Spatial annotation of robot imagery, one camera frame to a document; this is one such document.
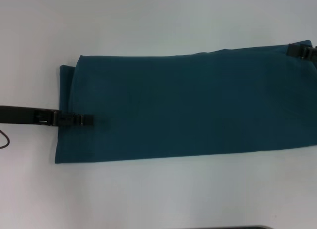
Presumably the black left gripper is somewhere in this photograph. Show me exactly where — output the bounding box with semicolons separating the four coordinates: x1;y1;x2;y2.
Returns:
0;105;96;127

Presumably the teal blue printed t-shirt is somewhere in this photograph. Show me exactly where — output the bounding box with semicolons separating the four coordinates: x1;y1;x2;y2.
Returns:
54;39;317;165

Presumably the dark grey flat panel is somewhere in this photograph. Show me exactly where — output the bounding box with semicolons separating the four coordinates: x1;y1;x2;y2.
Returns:
170;225;273;229

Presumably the left gripper cable with plug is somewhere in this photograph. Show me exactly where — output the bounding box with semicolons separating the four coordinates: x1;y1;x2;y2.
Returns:
0;129;11;150

